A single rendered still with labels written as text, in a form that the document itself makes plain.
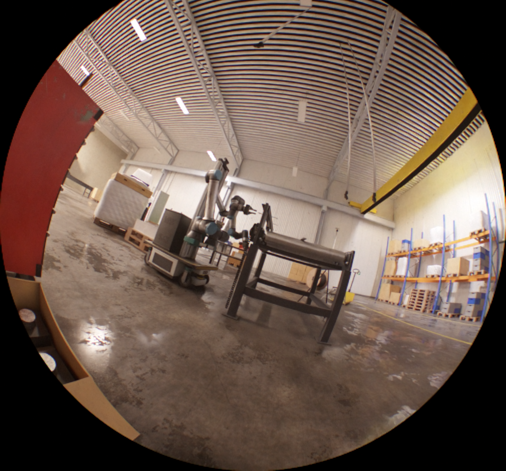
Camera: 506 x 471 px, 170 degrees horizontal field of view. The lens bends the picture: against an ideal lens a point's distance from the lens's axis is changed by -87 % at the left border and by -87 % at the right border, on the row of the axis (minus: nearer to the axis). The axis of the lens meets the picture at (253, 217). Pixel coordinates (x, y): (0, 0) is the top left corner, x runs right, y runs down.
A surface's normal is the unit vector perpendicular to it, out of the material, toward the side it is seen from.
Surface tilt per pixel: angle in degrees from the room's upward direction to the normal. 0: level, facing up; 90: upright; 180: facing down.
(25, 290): 90
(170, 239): 90
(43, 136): 90
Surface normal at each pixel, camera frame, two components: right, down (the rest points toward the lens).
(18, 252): 0.94, 0.26
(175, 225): -0.20, -0.29
